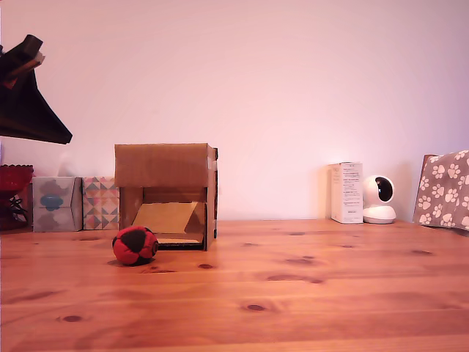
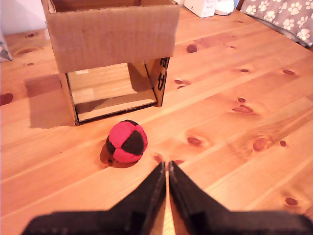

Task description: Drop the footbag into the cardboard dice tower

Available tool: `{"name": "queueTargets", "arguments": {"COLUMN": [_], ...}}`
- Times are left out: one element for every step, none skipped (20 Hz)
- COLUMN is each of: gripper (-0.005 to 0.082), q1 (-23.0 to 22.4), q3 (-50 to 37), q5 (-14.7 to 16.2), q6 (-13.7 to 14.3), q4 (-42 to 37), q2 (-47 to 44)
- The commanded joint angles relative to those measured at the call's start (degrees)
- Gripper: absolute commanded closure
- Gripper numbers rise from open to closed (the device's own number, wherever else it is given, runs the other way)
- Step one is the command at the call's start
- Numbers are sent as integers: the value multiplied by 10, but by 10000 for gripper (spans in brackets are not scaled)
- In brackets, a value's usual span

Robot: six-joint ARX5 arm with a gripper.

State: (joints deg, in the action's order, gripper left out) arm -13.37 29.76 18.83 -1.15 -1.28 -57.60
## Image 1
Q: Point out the red and black footbag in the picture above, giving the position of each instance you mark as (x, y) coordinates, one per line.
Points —
(133, 245)

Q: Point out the cardboard dice tower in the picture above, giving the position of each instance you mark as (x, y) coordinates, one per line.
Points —
(165, 172)

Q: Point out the white tissue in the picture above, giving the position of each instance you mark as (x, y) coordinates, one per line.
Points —
(67, 165)

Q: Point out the red glass bowl on foot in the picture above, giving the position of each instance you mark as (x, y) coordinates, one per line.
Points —
(14, 179)

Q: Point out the grey cloud print tissue box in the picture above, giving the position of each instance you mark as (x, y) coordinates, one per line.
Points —
(55, 205)

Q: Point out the triangle pattern tissue box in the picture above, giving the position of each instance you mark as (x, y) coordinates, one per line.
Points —
(99, 203)

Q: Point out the white printed carton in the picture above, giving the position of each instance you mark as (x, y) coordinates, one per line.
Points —
(348, 192)

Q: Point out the grey paw print cloth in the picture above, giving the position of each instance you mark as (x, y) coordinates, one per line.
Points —
(445, 190)

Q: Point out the small white round camera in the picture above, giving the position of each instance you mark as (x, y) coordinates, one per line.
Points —
(379, 198)

